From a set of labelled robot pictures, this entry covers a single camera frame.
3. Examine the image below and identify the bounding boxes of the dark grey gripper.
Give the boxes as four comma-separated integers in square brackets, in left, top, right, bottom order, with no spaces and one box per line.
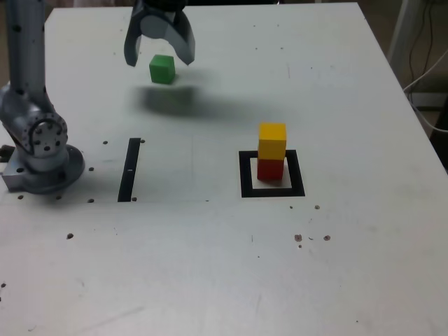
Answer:
[123,0,196,67]

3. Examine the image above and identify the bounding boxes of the green cube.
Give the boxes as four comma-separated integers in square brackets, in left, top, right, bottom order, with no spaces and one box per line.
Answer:
[148,54,176,85]

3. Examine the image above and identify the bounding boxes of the yellow cube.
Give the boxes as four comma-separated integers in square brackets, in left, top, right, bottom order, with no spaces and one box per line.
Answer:
[258,122,287,161]

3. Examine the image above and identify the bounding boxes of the red cube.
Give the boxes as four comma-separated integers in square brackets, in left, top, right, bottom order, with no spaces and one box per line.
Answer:
[257,157,285,182]

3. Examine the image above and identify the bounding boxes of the black tape square outline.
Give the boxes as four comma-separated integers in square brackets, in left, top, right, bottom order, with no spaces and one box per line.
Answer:
[238,149,306,198]

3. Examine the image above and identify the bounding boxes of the black tape strip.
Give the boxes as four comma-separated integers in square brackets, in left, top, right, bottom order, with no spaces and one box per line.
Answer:
[117,137,142,203]

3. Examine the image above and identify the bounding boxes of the white post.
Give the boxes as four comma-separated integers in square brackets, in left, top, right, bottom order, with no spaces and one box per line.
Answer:
[386,0,421,71]

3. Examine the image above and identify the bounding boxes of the thin black cable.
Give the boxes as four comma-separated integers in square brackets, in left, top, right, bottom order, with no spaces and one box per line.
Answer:
[407,0,438,90]

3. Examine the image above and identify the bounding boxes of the white cable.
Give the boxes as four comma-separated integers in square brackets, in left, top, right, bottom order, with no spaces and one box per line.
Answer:
[404,48,448,133]

